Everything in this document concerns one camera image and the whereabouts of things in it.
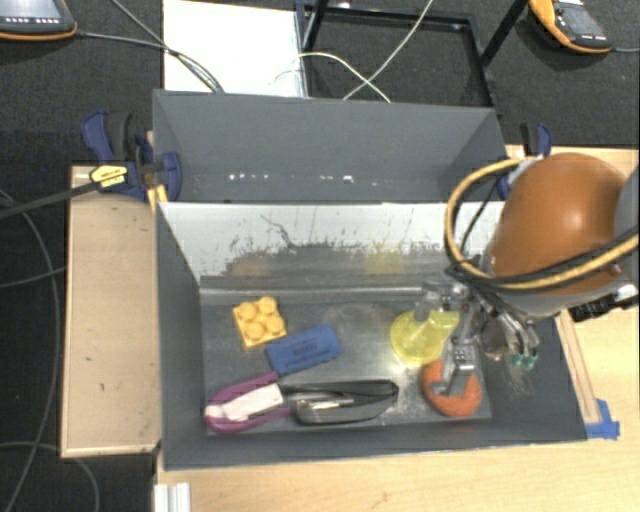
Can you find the black cylinder on white bracket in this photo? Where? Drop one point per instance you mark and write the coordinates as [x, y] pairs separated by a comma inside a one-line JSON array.
[[597, 306]]

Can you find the blue printed sponge block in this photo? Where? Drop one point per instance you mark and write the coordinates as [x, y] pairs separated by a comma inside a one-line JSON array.
[[302, 350]]

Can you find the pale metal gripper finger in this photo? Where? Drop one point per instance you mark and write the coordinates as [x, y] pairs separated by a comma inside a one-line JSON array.
[[425, 306], [457, 372]]

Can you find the clear yellow plastic cup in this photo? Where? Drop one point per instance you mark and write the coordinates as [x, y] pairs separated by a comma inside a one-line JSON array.
[[415, 340]]

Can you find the purple and white loop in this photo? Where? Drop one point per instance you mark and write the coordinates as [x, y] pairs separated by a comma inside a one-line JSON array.
[[245, 406]]

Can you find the grey metal bin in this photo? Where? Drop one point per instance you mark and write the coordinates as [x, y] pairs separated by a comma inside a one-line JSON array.
[[320, 150]]

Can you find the yellow toy building brick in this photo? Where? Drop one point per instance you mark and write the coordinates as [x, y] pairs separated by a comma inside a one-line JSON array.
[[257, 322]]

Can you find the pale wood flat board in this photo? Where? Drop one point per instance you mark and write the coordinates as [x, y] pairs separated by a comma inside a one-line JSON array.
[[110, 310]]

